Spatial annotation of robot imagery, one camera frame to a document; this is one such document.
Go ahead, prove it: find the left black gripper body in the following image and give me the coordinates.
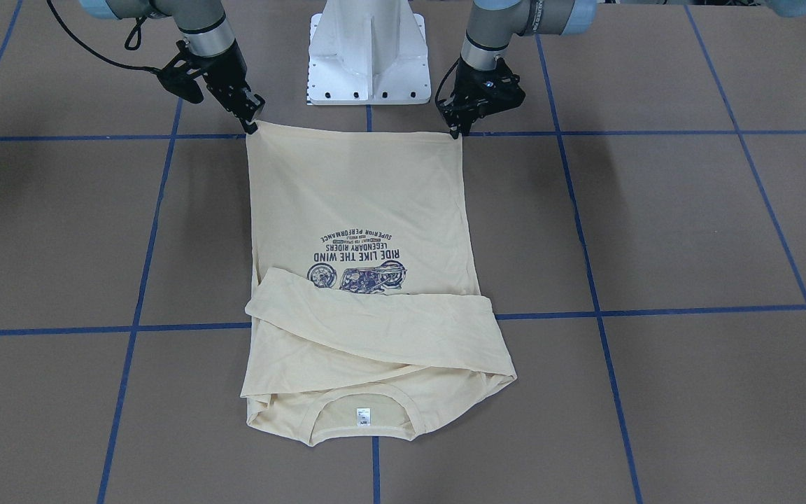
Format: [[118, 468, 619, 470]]
[[435, 57, 525, 130]]

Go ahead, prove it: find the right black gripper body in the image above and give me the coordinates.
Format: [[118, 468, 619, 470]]
[[159, 41, 265, 118]]

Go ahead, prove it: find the beige printed t-shirt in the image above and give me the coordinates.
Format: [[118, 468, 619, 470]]
[[241, 122, 517, 447]]

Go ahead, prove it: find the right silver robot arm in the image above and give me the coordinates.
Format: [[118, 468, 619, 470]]
[[80, 1, 265, 134]]

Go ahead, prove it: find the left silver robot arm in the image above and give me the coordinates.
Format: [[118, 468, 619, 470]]
[[435, 1, 806, 138]]

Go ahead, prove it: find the brown paper table cover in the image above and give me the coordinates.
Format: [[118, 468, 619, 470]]
[[0, 1, 806, 503]]

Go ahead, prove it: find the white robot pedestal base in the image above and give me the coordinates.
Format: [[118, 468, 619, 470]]
[[306, 1, 432, 106]]

